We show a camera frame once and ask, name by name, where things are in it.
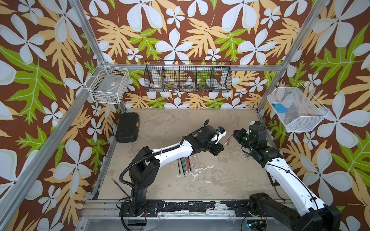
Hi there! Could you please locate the white wire basket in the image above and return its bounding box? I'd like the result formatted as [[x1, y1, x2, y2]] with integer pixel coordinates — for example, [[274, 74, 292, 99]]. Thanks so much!
[[85, 65, 130, 105]]

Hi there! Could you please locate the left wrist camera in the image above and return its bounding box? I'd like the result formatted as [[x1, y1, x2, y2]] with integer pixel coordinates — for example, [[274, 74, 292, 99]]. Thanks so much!
[[211, 127, 227, 144]]

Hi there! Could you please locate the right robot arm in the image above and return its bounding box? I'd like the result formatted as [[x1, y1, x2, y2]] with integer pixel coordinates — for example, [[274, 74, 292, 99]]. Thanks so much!
[[233, 121, 341, 231]]

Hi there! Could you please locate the black wire basket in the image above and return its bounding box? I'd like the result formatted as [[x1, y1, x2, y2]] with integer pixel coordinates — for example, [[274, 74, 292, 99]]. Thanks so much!
[[143, 60, 233, 92]]

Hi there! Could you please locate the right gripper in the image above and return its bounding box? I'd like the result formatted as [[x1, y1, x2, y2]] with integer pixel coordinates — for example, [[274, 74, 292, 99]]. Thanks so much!
[[233, 128, 256, 154]]

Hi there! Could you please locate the blue object in basket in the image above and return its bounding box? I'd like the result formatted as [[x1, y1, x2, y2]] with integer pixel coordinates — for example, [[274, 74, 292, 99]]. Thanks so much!
[[273, 104, 288, 114]]

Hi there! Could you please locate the white mesh corner basket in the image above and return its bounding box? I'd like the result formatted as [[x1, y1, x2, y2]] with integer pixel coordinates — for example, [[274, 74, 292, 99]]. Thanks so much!
[[267, 84, 329, 133]]

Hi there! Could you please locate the bundle of coloured pencils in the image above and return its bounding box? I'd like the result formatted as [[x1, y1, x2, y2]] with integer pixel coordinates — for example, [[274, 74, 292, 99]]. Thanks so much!
[[177, 157, 192, 176]]

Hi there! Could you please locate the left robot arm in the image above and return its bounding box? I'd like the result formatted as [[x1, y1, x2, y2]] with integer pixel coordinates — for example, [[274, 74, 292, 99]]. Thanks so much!
[[119, 124, 227, 217]]

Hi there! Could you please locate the black plastic tool case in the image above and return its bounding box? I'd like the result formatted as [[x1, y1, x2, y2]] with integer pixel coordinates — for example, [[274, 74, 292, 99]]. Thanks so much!
[[116, 112, 140, 143]]

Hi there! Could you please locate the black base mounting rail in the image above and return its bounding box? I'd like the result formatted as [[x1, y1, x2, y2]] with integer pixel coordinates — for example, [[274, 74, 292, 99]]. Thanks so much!
[[119, 200, 261, 218]]

